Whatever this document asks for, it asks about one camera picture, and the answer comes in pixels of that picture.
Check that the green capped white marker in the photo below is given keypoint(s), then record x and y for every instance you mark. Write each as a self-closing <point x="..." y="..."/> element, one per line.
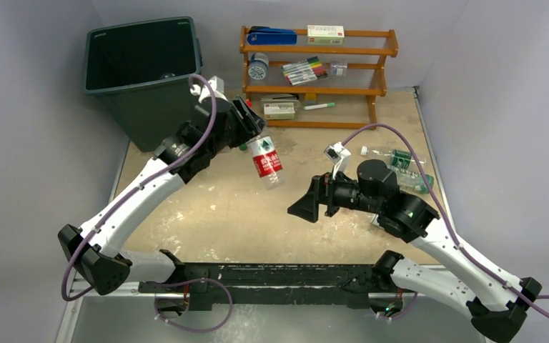
<point x="318" y="106"/>

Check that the pack of coloured markers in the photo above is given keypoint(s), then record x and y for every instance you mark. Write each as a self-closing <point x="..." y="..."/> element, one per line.
<point x="305" y="71"/>

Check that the orange wooden shelf rack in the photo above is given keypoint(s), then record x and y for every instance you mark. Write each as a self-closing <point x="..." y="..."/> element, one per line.
<point x="377" y="87"/>

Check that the round tape roll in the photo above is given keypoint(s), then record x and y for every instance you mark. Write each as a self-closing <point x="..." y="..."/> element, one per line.
<point x="258" y="66"/>

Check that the green label bottle white cap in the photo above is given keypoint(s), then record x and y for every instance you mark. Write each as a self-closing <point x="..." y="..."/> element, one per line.
<point x="394" y="157"/>

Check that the dark green plastic bin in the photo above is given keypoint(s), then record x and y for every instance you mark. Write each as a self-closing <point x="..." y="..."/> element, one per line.
<point x="138" y="72"/>

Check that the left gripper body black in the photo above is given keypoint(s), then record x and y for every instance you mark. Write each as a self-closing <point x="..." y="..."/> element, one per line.
<point x="237" y="133"/>

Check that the small clear jar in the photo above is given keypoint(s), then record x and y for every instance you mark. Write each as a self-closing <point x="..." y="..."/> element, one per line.
<point x="338" y="68"/>

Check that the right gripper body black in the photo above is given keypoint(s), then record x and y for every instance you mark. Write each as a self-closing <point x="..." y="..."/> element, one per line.
<point x="329" y="195"/>

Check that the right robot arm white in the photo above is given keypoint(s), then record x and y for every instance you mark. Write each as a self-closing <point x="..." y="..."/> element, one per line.
<point x="495" y="301"/>

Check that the red label bottle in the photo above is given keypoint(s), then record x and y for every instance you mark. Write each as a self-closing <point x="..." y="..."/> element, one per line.
<point x="266" y="159"/>

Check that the blue stapler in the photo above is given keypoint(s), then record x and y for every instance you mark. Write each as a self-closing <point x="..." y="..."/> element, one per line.
<point x="264" y="35"/>

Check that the white green small box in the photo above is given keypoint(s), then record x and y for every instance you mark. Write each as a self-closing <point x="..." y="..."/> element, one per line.
<point x="325" y="35"/>

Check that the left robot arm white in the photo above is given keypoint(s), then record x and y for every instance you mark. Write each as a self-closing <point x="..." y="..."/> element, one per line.
<point x="94" y="249"/>

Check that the green bottle far right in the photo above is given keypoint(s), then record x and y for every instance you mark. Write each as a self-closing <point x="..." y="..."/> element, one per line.
<point x="413" y="182"/>

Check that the white red box lower shelf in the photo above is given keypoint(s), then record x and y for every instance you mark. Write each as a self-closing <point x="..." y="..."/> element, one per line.
<point x="279" y="111"/>

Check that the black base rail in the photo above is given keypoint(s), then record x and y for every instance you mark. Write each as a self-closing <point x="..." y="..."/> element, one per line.
<point x="355" y="286"/>

